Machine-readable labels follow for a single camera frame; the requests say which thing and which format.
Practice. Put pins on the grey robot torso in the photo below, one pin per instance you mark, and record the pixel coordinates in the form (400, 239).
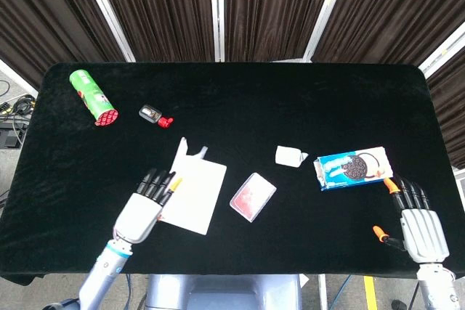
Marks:
(225, 293)

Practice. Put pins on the white partition post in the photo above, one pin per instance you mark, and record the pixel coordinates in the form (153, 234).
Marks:
(109, 19)
(441, 50)
(325, 16)
(217, 12)

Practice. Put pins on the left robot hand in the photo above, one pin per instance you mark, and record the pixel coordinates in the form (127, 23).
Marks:
(140, 213)

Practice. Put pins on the green chip can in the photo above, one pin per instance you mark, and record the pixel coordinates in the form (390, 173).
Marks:
(92, 96)

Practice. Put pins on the blue cookie box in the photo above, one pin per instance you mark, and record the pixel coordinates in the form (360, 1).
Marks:
(354, 168)

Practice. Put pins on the crumpled white packet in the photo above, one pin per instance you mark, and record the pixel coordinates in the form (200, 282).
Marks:
(287, 155)

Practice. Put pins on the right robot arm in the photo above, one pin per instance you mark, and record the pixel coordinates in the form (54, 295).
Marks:
(436, 286)

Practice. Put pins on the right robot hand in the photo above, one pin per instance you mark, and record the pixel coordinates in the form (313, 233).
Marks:
(423, 228)

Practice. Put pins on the brown curtain panel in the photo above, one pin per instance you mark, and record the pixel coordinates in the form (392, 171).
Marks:
(163, 8)
(392, 8)
(43, 16)
(272, 8)

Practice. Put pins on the clear card case red card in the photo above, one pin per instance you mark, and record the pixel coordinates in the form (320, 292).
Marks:
(252, 197)

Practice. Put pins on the black velvet tablecloth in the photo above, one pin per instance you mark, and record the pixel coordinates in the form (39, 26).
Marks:
(290, 106)

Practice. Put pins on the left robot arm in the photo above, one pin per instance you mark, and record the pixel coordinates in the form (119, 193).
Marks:
(103, 277)

